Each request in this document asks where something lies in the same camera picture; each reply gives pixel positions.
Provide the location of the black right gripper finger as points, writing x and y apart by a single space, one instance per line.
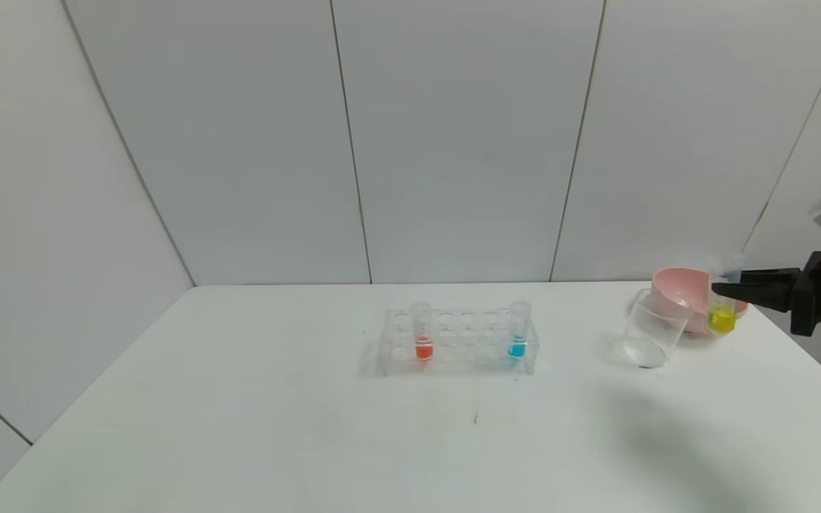
774 275
767 294

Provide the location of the yellow pigment test tube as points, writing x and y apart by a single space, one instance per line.
722 320

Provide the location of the blue pigment test tube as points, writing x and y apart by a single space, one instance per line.
517 349

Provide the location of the clear glass beaker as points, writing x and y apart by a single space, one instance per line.
649 342

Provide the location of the clear acrylic test tube rack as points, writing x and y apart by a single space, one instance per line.
467 360

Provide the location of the orange pigment test tube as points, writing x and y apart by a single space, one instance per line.
423 349

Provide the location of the pink bowl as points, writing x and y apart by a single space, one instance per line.
681 285

